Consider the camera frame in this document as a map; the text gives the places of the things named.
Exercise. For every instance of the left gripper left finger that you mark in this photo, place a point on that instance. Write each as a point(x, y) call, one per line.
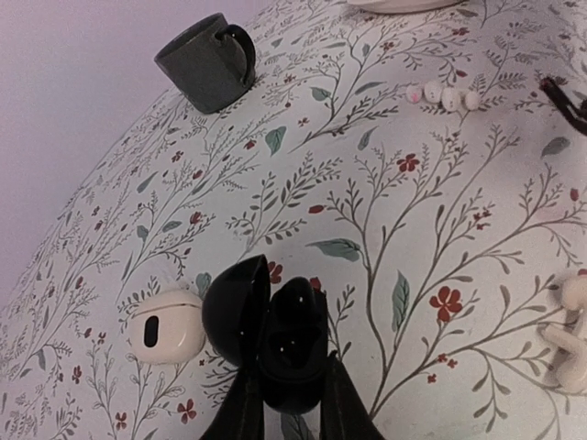
point(241, 415)

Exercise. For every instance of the white earbud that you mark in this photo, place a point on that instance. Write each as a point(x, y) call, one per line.
point(452, 99)
point(570, 371)
point(430, 91)
point(573, 295)

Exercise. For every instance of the open white charging case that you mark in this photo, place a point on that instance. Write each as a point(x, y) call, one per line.
point(167, 328)

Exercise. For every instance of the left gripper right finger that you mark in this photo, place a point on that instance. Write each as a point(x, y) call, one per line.
point(342, 413)

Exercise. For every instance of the floral patterned table mat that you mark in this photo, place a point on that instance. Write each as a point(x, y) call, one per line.
point(440, 239)

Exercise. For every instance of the striped ceramic saucer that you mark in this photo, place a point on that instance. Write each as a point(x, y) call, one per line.
point(401, 6)

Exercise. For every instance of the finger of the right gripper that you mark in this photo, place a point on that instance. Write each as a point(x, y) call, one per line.
point(575, 115)

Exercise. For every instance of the black earbud charging case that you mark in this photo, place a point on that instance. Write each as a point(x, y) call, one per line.
point(279, 337)

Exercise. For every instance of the dark grey mug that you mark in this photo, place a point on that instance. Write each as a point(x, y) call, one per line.
point(212, 63)

